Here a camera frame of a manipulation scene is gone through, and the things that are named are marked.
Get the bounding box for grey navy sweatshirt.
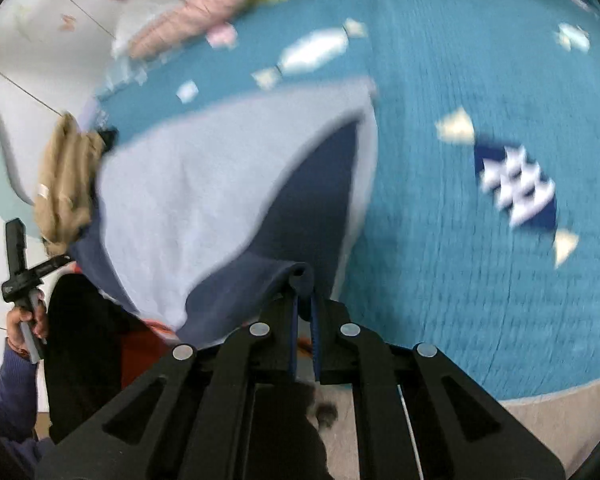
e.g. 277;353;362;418
70;77;378;348

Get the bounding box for left forearm navy sleeve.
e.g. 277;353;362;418
0;342;41;479

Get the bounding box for person's left hand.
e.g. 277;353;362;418
6;288;48;358

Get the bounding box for folded khaki trousers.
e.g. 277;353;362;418
33;113;107;257

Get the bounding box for teal quilted bed cover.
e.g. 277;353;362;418
96;0;600;399

